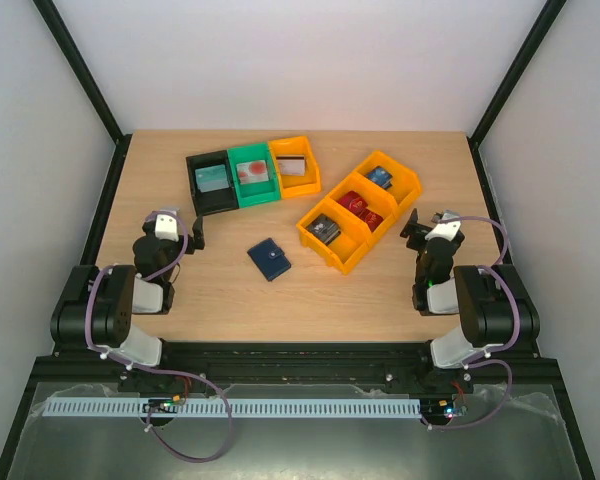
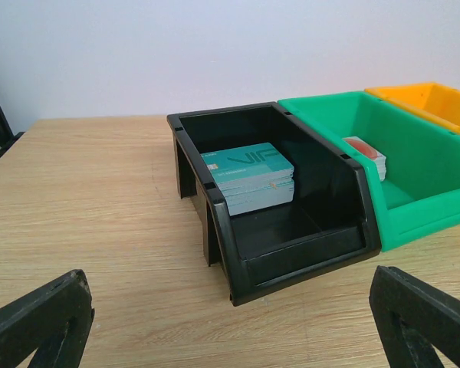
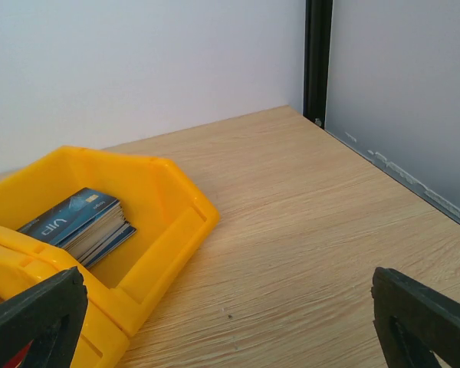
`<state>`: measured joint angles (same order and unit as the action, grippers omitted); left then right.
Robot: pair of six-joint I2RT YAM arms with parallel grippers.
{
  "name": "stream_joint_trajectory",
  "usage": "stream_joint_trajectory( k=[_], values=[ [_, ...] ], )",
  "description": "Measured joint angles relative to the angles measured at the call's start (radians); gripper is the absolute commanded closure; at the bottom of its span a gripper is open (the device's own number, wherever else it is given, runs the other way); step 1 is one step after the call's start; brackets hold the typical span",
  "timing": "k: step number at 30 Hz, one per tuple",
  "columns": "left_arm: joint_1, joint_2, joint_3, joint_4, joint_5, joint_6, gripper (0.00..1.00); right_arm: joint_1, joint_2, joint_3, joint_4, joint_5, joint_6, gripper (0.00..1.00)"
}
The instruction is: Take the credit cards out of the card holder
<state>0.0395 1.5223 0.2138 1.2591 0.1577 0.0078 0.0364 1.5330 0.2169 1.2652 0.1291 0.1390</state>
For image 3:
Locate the black right rear frame post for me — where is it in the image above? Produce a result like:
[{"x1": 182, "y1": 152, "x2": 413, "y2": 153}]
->
[{"x1": 303, "y1": 0, "x2": 334, "y2": 129}]

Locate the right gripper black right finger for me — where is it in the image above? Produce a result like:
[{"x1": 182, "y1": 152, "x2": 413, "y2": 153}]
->
[{"x1": 371, "y1": 267, "x2": 460, "y2": 367}]

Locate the yellow bin with red cards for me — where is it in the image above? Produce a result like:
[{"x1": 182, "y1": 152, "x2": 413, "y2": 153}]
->
[{"x1": 0, "y1": 226, "x2": 129, "y2": 367}]

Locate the blue VIP card stack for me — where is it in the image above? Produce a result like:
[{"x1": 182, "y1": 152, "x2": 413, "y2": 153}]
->
[{"x1": 18, "y1": 188, "x2": 136, "y2": 268}]

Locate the yellow bin with blue cards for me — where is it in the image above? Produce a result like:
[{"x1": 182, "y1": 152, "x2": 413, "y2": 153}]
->
[{"x1": 0, "y1": 146, "x2": 219, "y2": 336}]

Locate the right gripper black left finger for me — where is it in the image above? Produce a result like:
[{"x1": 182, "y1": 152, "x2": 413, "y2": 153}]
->
[{"x1": 0, "y1": 267, "x2": 88, "y2": 367}]

